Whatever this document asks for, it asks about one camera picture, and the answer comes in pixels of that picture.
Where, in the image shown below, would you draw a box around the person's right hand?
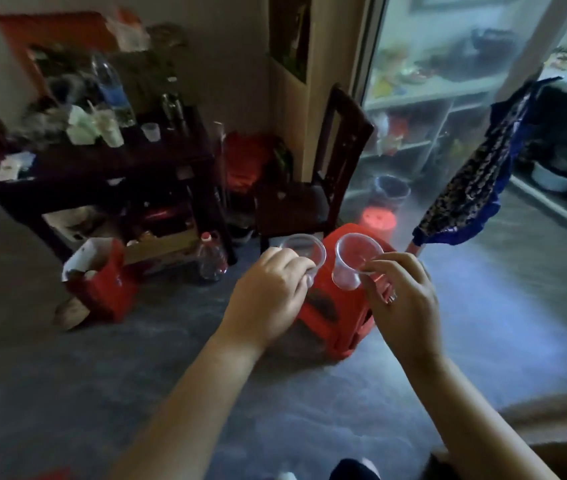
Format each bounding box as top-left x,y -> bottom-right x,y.
361,252 -> 444,368

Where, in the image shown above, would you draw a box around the person's left hand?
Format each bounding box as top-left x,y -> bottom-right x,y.
218,247 -> 317,349

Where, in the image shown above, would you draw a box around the person's left forearm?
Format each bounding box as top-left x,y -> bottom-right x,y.
108,329 -> 267,480

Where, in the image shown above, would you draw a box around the person's right forearm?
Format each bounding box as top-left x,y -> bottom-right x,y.
399,354 -> 560,480

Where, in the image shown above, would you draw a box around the round red plastic stool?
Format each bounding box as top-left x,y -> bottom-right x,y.
358,207 -> 397,241

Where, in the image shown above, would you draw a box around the dark wooden chair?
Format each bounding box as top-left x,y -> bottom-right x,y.
255,83 -> 375,253

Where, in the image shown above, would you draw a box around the clear bottle with red cap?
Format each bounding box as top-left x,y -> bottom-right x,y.
196,231 -> 230,283

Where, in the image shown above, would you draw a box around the dark bucket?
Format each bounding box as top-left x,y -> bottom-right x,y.
370,174 -> 412,211

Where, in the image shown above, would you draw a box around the red plastic bag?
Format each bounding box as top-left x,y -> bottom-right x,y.
223,132 -> 275,195

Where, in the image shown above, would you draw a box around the brown cardboard box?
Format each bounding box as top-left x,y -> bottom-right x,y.
123,226 -> 200,269

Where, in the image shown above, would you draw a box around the blue patterned cloth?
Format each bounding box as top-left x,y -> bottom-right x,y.
411,76 -> 562,247

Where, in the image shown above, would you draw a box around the dark glass bottle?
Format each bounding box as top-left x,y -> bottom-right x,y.
160,91 -> 190,136

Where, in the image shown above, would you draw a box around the white storage shelf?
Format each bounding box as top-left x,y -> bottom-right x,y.
361,42 -> 511,178

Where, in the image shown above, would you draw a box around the dark blue shoe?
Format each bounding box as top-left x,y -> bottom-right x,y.
328,458 -> 382,480

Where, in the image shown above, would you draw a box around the dark wooden table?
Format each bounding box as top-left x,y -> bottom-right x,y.
0,106 -> 238,266

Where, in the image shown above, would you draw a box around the white basin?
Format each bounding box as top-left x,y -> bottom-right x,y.
530,161 -> 567,194

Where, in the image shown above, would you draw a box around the white crumpled paper cups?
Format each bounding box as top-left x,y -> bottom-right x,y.
65,104 -> 125,148

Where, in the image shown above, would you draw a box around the person's beige trouser leg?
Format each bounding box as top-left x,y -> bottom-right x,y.
426,384 -> 567,480

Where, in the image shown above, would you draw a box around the glass sliding door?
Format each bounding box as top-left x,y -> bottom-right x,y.
341,0 -> 567,255

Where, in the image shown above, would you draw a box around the blue label plastic bottle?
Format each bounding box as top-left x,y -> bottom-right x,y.
90,51 -> 137,129

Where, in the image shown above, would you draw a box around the white paper sheet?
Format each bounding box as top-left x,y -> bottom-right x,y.
0,152 -> 37,183

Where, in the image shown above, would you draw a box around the red wall poster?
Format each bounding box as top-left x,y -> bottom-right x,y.
0,9 -> 140,98

